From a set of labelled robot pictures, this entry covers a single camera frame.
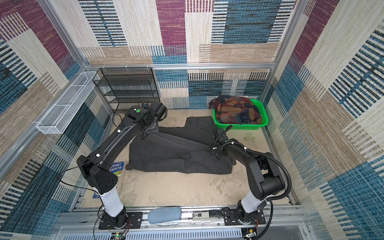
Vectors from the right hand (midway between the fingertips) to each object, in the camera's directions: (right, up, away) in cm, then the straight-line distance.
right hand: (216, 151), depth 94 cm
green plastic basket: (+35, +26, +13) cm, 45 cm away
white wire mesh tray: (-77, +21, -22) cm, 83 cm away
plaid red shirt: (+14, +27, +10) cm, 32 cm away
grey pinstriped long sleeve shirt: (-19, +2, -2) cm, 20 cm away
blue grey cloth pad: (-30, -26, -21) cm, 45 cm away
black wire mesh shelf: (-60, +44, +14) cm, 75 cm away
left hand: (-37, +16, -15) cm, 43 cm away
